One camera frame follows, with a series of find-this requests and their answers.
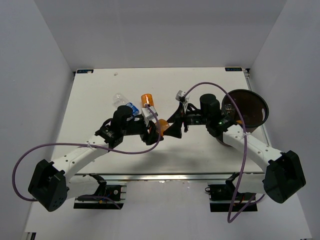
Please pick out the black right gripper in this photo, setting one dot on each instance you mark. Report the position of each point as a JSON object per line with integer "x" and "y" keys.
{"x": 174, "y": 129}

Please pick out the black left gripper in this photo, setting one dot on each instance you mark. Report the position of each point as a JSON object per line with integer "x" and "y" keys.
{"x": 152, "y": 138}

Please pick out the orange bottle with barcode label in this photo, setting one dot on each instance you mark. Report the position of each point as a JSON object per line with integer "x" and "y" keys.
{"x": 163, "y": 126}

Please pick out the large clear plastic bottle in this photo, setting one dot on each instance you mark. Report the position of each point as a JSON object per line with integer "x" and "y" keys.
{"x": 229, "y": 108}

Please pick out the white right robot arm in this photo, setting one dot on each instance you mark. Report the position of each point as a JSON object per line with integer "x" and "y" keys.
{"x": 282, "y": 171}

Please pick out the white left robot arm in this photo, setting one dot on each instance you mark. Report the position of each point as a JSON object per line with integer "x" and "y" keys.
{"x": 55, "y": 181}

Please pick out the dark brown round bin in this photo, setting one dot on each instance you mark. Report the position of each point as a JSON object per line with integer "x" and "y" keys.
{"x": 250, "y": 108}

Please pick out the orange bottle with patterned label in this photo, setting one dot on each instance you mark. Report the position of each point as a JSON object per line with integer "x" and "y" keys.
{"x": 147, "y": 99}

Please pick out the clear bottle with blue label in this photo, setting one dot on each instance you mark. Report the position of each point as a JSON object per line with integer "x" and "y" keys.
{"x": 120, "y": 100}

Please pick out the blue sticker right corner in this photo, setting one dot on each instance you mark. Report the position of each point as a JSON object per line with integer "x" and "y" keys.
{"x": 233, "y": 69}

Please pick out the blue sticker corner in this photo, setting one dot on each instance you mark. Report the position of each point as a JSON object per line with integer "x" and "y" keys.
{"x": 84, "y": 71}
{"x": 233, "y": 69}

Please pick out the blue sticker left corner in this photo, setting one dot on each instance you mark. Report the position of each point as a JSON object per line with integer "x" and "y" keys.
{"x": 84, "y": 71}

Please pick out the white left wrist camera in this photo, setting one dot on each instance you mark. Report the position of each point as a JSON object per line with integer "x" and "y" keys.
{"x": 147, "y": 115}

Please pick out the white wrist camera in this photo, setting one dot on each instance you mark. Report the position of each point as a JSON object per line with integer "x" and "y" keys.
{"x": 184, "y": 100}
{"x": 147, "y": 115}

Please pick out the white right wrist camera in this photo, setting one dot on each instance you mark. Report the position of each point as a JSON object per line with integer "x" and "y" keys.
{"x": 184, "y": 100}

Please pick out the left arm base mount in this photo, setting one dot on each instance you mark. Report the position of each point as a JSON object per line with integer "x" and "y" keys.
{"x": 93, "y": 192}

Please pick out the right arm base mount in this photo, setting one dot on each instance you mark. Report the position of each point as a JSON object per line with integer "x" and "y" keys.
{"x": 220, "y": 189}

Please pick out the aluminium table front rail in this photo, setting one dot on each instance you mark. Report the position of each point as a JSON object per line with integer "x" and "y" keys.
{"x": 202, "y": 177}

